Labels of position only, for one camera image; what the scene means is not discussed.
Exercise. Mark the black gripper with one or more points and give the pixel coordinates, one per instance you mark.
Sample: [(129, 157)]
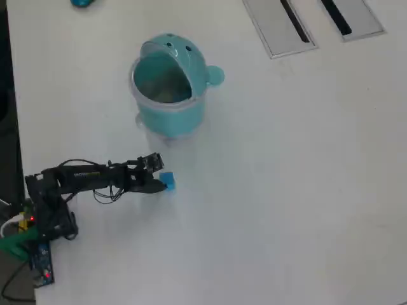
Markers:
[(135, 178)]

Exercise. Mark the blue lego block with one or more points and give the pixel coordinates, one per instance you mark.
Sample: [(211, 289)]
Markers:
[(169, 181)]

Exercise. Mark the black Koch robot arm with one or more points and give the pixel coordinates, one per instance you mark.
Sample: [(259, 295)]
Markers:
[(82, 179)]

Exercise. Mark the teal whale-shaped bin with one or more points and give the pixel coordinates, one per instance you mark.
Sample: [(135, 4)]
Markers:
[(171, 117)]

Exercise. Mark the servo driver board red LED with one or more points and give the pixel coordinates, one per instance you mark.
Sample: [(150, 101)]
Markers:
[(28, 209)]

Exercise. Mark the yellow connector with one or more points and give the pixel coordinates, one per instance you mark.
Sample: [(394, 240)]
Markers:
[(23, 225)]

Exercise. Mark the blue circuit board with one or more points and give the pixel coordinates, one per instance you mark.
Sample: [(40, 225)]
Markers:
[(43, 265)]

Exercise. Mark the green table clamp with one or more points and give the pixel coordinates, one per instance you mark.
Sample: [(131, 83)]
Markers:
[(14, 244)]

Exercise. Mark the small teal object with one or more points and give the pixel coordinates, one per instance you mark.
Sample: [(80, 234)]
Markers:
[(81, 2)]

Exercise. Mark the bare wrist camera board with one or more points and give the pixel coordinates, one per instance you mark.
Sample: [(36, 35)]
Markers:
[(153, 162)]

